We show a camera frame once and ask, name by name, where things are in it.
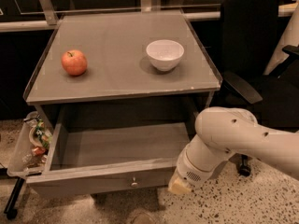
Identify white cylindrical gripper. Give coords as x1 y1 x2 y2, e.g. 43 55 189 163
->
168 135 233 195

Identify grey top drawer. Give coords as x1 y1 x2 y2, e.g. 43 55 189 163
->
27 112 196 198

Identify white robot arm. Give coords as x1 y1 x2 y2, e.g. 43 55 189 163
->
168 6 299 194

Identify metal top drawer knob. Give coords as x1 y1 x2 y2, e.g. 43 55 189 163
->
130 177 138 188

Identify grey drawer cabinet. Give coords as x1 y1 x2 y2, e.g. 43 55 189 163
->
24 10 221 124

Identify white ceramic bowl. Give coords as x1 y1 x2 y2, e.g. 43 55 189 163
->
146 39 185 72

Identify red snack packet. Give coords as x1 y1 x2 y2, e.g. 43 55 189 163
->
32 147 47 156

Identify colourful snack packet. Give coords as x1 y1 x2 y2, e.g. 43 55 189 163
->
29 120 52 149

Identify clear plastic snack bin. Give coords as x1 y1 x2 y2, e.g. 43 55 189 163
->
7 111 49 178

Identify red apple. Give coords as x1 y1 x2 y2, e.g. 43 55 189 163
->
61 49 88 76

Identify black stand leg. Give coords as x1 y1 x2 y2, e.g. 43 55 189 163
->
4 177 24 220

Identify black office chair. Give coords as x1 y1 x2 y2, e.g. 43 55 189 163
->
202 0 299 178

